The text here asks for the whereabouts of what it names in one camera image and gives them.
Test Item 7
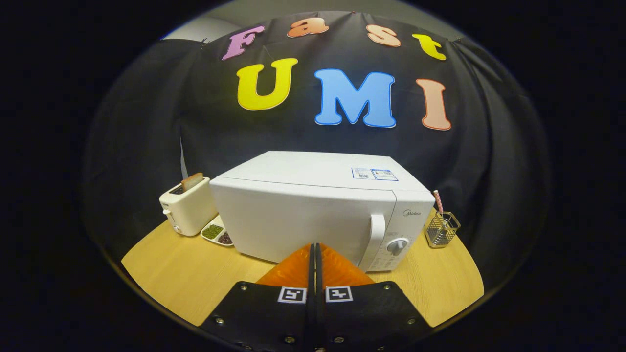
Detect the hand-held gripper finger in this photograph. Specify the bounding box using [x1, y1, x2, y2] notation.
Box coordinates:
[317, 243, 433, 352]
[201, 243, 316, 352]

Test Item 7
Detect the white microwave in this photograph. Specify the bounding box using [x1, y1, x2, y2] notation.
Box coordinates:
[209, 151, 436, 273]

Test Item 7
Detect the white divided bean dish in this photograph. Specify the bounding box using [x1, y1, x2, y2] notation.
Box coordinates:
[201, 215, 235, 247]

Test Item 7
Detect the cream toaster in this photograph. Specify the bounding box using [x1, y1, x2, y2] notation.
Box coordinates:
[159, 177, 219, 237]

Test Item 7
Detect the toast slice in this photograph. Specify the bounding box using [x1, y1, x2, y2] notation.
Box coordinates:
[180, 172, 204, 191]

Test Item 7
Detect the black backdrop cloth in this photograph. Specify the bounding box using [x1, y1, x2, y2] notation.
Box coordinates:
[83, 10, 553, 294]

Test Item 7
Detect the wire mesh holder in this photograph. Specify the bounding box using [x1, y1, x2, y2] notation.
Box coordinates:
[425, 211, 461, 249]

